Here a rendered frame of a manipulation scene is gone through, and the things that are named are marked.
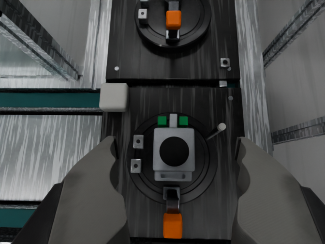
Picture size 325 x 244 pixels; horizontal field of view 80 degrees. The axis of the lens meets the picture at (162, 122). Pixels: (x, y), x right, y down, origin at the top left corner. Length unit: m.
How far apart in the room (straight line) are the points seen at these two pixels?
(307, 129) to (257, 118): 0.07
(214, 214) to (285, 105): 0.30
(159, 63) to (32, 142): 0.29
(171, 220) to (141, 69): 0.25
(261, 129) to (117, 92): 0.25
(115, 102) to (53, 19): 0.37
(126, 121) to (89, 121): 0.10
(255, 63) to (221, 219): 0.27
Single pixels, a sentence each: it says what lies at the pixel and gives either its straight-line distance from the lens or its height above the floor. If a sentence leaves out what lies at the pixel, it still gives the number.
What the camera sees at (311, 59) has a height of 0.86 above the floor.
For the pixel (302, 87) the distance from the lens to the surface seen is 0.56.
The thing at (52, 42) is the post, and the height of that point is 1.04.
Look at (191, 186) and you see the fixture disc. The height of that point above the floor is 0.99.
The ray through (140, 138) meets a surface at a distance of 0.29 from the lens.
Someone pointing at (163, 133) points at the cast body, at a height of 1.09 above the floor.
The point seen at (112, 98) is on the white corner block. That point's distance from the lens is 0.33.
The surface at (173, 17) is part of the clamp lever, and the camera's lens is 0.29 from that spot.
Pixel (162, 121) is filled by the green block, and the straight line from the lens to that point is 0.26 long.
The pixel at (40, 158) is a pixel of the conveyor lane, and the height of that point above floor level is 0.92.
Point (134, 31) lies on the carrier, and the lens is 0.41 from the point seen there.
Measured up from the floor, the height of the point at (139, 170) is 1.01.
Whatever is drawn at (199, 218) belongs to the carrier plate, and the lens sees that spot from 0.33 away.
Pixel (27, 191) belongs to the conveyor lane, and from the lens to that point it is 0.46.
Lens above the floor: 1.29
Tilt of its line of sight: 77 degrees down
